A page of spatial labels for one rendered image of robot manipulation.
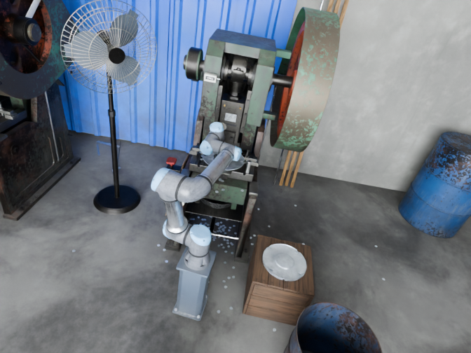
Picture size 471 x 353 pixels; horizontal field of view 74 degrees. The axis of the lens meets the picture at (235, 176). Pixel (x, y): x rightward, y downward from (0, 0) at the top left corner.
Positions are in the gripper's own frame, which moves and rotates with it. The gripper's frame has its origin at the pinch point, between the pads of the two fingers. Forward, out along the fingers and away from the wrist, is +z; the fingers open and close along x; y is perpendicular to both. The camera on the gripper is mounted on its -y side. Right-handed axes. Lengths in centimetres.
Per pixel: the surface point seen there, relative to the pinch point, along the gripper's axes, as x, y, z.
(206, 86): 13, -22, -44
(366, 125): 184, 5, 72
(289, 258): 3, 58, 46
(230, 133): 17.2, -8.9, -12.4
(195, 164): -6.5, -21.4, 7.3
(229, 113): 21.5, -12.8, -23.7
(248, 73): 38, -11, -45
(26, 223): -118, -99, 43
